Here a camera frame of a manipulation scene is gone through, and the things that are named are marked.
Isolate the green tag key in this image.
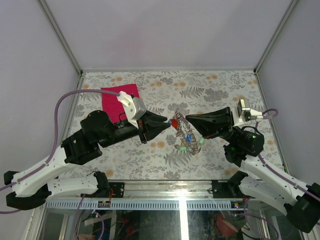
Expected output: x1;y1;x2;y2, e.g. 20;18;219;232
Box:
198;137;205;145
179;146;189;152

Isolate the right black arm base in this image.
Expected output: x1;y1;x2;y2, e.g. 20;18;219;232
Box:
207;171;249;199

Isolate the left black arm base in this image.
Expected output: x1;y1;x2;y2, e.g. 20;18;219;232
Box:
100;182;125;200

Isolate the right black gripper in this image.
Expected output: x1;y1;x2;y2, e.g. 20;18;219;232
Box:
186;106;242;146

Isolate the red cloth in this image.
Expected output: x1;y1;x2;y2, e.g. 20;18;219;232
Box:
100;84;141;123

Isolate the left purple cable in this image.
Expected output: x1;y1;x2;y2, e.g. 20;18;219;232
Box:
0;89;122;215

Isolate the red tag key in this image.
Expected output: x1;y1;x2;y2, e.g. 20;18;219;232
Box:
171;118;180;129

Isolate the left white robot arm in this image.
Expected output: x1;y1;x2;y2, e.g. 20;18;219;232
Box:
3;110;170;211

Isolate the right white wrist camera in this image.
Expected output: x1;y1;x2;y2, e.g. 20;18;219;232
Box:
232;98;263;126

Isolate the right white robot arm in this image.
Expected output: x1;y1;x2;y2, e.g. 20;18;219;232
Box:
185;105;320;233

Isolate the aluminium front rail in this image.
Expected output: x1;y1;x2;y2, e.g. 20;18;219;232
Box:
46;179;307;211

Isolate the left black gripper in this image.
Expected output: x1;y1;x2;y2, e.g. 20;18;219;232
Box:
100;110;172;149

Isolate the blue tag key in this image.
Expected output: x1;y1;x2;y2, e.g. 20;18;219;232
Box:
186;134;192;142

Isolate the floral table mat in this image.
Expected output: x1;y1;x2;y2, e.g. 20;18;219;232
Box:
63;71;266;180

